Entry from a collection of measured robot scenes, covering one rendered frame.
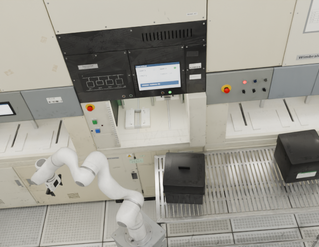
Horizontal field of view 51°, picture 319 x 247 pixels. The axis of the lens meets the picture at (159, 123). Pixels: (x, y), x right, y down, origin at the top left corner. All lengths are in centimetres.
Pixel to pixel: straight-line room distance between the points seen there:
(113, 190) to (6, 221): 198
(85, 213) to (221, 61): 208
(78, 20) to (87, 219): 208
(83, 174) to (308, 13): 156
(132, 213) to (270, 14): 141
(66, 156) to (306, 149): 166
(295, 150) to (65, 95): 166
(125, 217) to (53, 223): 161
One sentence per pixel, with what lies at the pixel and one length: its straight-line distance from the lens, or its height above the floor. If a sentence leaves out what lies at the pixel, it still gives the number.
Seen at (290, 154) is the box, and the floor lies 101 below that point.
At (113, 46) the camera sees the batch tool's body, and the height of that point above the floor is 184.
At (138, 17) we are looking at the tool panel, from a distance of 199.
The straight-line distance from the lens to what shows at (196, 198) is 246.
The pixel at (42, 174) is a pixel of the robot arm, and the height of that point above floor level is 135.
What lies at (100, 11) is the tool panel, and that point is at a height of 207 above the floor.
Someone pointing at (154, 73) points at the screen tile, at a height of 161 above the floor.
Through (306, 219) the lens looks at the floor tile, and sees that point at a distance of 349.
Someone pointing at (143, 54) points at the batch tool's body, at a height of 176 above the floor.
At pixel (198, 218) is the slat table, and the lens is 249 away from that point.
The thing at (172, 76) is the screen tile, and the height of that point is 156.
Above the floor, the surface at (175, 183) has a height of 101.
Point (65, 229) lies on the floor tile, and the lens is 351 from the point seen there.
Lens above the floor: 298
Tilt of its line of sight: 47 degrees down
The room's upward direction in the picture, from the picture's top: 7 degrees counter-clockwise
